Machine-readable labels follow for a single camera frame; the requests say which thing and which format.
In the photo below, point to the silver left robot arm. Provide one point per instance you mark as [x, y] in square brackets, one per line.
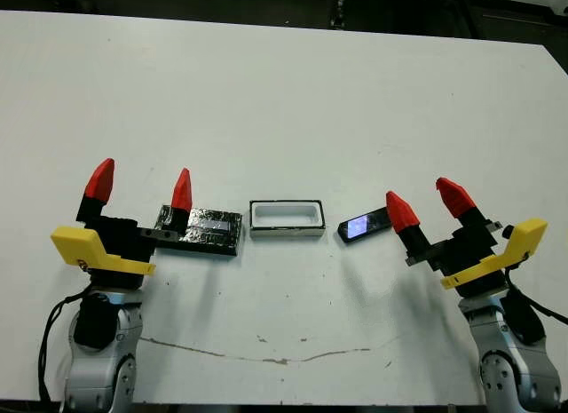
[106, 368]

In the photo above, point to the white camera box base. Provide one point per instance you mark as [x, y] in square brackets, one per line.
[310, 226]

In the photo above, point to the black and yellow right gripper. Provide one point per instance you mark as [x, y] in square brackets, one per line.
[470, 257]

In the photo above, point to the small black camera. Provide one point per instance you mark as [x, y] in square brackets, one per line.
[359, 226]

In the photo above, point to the black rectangular box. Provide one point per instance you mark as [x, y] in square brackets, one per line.
[208, 233]

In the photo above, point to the black and yellow left gripper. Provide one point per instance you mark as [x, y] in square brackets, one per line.
[120, 244]

